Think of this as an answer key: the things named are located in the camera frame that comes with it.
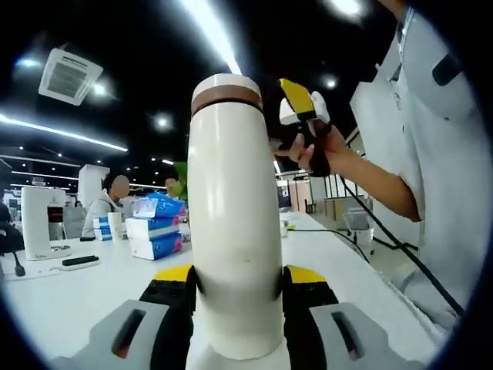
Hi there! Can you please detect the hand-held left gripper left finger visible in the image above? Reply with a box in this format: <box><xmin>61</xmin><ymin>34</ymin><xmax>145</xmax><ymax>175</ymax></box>
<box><xmin>49</xmin><ymin>264</ymin><xmax>197</xmax><ymax>370</ymax></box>

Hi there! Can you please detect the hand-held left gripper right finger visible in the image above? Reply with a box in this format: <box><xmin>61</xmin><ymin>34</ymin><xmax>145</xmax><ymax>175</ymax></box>
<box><xmin>283</xmin><ymin>265</ymin><xmax>424</xmax><ymax>370</ymax></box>

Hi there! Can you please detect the white cup brown band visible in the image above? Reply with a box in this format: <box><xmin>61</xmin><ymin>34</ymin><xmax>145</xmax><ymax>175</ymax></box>
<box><xmin>191</xmin><ymin>74</ymin><xmax>263</xmax><ymax>116</ymax></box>

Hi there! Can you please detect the cream white water cup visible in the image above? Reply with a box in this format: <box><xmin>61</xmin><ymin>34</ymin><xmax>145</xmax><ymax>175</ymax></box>
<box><xmin>186</xmin><ymin>103</ymin><xmax>285</xmax><ymax>358</ymax></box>

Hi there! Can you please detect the white paper cup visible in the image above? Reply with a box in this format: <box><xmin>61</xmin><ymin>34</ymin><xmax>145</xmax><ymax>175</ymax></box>
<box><xmin>107</xmin><ymin>211</ymin><xmax>124</xmax><ymax>242</ymax></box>

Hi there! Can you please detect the white water dispenser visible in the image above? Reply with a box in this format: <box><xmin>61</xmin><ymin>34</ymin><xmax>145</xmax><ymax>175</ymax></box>
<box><xmin>21</xmin><ymin>187</ymin><xmax>73</xmax><ymax>262</ymax></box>

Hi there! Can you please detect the person's right hand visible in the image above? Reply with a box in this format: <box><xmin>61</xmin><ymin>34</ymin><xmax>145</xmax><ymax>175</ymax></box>
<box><xmin>275</xmin><ymin>125</ymin><xmax>361</xmax><ymax>174</ymax></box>

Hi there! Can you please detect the white blue tissue pack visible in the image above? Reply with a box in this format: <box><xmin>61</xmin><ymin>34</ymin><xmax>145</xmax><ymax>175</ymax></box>
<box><xmin>130</xmin><ymin>232</ymin><xmax>183</xmax><ymax>260</ymax></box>
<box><xmin>126</xmin><ymin>216</ymin><xmax>181</xmax><ymax>242</ymax></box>

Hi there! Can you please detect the white table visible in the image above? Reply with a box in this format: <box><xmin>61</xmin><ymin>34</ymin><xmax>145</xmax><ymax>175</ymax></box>
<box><xmin>0</xmin><ymin>214</ymin><xmax>444</xmax><ymax>370</ymax></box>

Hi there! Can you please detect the white chest device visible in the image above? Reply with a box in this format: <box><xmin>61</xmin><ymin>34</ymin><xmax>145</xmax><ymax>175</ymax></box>
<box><xmin>398</xmin><ymin>9</ymin><xmax>478</xmax><ymax>120</ymax></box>

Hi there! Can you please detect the ceiling light strip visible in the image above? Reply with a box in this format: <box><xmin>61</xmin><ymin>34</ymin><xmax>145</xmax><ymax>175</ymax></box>
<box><xmin>0</xmin><ymin>113</ymin><xmax>129</xmax><ymax>152</ymax></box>
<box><xmin>180</xmin><ymin>0</ymin><xmax>247</xmax><ymax>76</ymax></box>

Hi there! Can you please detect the green potted plant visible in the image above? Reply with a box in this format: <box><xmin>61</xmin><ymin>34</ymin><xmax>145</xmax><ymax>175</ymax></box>
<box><xmin>173</xmin><ymin>161</ymin><xmax>189</xmax><ymax>201</ymax></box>

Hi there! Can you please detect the white office chair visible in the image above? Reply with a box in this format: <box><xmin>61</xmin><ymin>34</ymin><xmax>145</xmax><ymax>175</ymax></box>
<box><xmin>342</xmin><ymin>207</ymin><xmax>377</xmax><ymax>257</ymax></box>

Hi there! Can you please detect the black oblong case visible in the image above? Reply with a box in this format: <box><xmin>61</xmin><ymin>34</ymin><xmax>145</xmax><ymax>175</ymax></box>
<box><xmin>61</xmin><ymin>254</ymin><xmax>101</xmax><ymax>271</ymax></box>

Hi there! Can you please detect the blue soft tissue pack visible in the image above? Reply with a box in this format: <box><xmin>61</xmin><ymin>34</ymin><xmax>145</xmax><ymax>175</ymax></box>
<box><xmin>132</xmin><ymin>192</ymin><xmax>186</xmax><ymax>220</ymax></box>

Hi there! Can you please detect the operator in white shirt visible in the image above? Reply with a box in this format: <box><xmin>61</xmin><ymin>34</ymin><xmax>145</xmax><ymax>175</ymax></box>
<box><xmin>348</xmin><ymin>7</ymin><xmax>487</xmax><ymax>340</ymax></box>

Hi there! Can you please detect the black bag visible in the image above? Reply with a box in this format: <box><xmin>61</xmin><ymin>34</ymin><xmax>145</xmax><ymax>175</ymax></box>
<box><xmin>0</xmin><ymin>223</ymin><xmax>25</xmax><ymax>256</ymax></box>

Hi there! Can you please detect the ceiling air conditioner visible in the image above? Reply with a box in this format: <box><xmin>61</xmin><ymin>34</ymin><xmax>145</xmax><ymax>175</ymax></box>
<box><xmin>38</xmin><ymin>46</ymin><xmax>104</xmax><ymax>107</ymax></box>

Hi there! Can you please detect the thin black table cable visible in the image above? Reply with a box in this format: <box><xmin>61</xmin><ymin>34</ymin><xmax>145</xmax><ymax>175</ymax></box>
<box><xmin>294</xmin><ymin>227</ymin><xmax>371</xmax><ymax>264</ymax></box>

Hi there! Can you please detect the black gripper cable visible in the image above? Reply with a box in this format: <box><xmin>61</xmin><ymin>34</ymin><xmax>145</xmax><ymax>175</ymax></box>
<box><xmin>338</xmin><ymin>175</ymin><xmax>466</xmax><ymax>318</ymax></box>

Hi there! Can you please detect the black plug cable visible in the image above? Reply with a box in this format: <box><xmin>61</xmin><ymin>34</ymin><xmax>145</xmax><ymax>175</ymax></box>
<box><xmin>11</xmin><ymin>250</ymin><xmax>26</xmax><ymax>278</ymax></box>

